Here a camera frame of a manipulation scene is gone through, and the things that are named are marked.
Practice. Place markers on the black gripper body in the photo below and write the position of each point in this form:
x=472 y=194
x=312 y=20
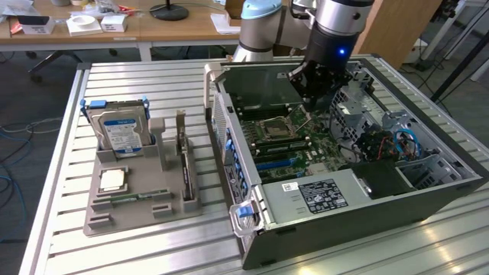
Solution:
x=331 y=48

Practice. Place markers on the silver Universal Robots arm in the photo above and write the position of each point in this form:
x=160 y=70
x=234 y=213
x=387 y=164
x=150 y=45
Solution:
x=260 y=31

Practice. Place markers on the black RAM slot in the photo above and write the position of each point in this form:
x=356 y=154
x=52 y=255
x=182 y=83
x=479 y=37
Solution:
x=264 y=110
x=266 y=115

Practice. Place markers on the metal socket cover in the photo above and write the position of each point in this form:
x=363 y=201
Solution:
x=300 y=121

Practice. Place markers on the perforated metal drive cage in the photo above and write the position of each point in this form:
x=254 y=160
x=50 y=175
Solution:
x=350 y=120

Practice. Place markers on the CPU socket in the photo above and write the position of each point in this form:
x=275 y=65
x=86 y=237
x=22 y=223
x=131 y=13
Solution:
x=276 y=128

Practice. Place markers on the green motherboard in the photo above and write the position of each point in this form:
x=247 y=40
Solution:
x=322 y=137

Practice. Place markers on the wooden cabinet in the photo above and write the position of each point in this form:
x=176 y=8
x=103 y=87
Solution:
x=405 y=34

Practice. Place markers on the small white cabinet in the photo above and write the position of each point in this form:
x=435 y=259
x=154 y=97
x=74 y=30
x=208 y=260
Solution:
x=415 y=51

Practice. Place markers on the RAM module with white label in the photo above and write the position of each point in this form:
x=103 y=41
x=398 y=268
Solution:
x=283 y=148

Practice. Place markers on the black expansion slot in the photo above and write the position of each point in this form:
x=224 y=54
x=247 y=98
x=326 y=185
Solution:
x=274 y=158

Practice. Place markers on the blue card retention bar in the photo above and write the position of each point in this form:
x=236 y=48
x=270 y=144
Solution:
x=230 y=143

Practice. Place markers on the white paper sheets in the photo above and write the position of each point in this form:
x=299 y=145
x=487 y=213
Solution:
x=226 y=24

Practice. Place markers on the blue expansion slot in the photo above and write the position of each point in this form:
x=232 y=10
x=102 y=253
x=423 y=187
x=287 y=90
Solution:
x=276 y=165

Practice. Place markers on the brown cardboard box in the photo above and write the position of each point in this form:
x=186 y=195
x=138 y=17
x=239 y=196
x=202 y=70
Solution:
x=234 y=8

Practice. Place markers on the black stand pole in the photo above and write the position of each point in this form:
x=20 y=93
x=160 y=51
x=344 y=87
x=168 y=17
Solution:
x=459 y=68

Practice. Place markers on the wooden desk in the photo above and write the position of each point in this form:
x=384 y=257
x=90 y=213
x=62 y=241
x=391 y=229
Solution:
x=172 y=31

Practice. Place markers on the grey metal disk bay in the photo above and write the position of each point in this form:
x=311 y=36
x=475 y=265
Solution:
x=432 y=169

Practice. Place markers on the black lamp base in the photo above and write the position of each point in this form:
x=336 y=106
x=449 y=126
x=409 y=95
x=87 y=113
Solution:
x=170 y=13

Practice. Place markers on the graphics card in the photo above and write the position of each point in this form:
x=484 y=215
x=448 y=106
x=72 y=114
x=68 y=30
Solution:
x=186 y=172

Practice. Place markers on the grey power supply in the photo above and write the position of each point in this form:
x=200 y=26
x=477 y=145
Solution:
x=283 y=206

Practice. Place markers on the blue latch tab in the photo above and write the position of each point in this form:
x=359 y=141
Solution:
x=246 y=212

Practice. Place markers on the hard disk with blue carrier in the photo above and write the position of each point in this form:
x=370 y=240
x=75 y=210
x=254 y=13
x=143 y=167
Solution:
x=122 y=134

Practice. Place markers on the grey parts rack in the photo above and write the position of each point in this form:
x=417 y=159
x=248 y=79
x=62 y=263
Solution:
x=148 y=177

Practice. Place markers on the dark grey PC case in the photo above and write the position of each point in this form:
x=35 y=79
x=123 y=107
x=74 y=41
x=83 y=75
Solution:
x=344 y=229

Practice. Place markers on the plain white box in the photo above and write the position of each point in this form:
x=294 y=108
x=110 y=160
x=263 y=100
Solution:
x=114 y=24

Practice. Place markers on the clear plastic bag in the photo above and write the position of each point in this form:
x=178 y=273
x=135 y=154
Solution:
x=107 y=6

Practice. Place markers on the silver CPU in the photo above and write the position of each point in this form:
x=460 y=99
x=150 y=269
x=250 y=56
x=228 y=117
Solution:
x=112 y=180

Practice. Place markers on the white box with round hole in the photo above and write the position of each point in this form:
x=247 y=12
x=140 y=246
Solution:
x=84 y=28

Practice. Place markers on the green RAM stick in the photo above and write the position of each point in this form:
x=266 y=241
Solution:
x=126 y=198

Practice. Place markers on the black chair base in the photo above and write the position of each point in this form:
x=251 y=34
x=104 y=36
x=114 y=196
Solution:
x=54 y=58

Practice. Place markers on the white labelled box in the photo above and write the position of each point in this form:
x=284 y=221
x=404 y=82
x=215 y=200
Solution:
x=36 y=29

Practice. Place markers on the small black box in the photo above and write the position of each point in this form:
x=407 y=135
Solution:
x=34 y=20

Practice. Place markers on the small red item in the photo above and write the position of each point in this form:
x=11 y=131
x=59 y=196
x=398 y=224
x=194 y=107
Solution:
x=15 y=28

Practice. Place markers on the crumpled white paper pile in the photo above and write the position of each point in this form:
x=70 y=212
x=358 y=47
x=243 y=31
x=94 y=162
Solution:
x=15 y=7

